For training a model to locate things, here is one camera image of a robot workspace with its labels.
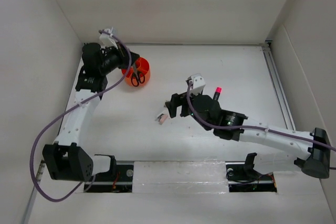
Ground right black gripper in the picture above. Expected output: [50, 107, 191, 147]
[165, 87, 212, 131]

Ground black handled scissors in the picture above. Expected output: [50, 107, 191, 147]
[131, 63, 145, 87]

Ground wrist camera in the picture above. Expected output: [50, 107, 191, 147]
[99, 27, 118, 48]
[186, 73, 206, 95]

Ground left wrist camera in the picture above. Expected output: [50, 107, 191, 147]
[99, 27, 118, 48]

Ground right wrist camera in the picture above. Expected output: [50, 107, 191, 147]
[186, 73, 206, 95]

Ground pink cap black highlighter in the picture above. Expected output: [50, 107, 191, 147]
[213, 87, 222, 101]

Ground orange round divided container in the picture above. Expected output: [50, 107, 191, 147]
[124, 57, 151, 87]

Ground metal rail at table front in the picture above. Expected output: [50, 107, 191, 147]
[83, 161, 277, 195]

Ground pink white mini stapler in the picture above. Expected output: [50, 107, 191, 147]
[155, 108, 169, 125]

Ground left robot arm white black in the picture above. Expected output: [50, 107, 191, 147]
[43, 42, 140, 182]

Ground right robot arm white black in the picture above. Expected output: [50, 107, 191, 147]
[165, 92, 332, 179]

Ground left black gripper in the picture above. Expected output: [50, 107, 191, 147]
[99, 41, 139, 75]

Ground aluminium rail right side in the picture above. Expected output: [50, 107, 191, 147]
[261, 41, 296, 130]

